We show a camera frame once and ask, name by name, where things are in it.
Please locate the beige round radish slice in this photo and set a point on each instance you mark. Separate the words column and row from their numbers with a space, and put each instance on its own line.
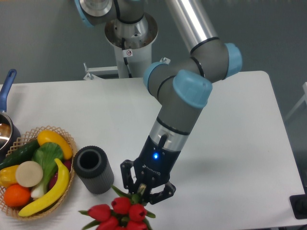
column 29, row 174

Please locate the white furniture frame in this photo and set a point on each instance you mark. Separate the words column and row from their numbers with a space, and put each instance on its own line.
column 298, row 107

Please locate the orange fruit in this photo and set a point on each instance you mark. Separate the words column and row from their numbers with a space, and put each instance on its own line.
column 16, row 196

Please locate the green bok choy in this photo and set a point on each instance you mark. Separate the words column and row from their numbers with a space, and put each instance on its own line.
column 45, row 156

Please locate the green cucumber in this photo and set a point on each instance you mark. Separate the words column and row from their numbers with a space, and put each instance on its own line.
column 20, row 155

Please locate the dark grey ribbed vase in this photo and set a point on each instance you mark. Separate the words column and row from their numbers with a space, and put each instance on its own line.
column 93, row 168

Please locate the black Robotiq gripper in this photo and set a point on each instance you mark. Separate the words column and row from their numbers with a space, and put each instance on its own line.
column 152, row 169

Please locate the dark red vegetable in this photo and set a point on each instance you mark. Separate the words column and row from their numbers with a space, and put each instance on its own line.
column 53, row 180

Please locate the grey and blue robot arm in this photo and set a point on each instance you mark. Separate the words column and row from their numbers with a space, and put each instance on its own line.
column 182, row 89

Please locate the yellow bell pepper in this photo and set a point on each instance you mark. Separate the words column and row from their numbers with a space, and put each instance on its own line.
column 7, row 176

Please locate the woven wicker basket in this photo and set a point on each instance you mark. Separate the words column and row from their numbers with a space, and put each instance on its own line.
column 24, row 139

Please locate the yellow lemon squash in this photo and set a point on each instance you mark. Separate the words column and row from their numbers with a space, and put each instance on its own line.
column 53, row 137

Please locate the yellow banana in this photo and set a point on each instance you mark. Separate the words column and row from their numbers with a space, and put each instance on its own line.
column 52, row 195

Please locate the red tulip bouquet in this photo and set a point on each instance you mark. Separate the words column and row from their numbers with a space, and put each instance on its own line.
column 126, row 212

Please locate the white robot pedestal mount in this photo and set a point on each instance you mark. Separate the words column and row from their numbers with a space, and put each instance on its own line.
column 132, row 44

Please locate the black device at table edge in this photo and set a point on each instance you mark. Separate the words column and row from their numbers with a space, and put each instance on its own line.
column 299, row 206

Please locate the blue handled saucepan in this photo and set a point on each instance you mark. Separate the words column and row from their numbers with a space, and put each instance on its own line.
column 8, row 131

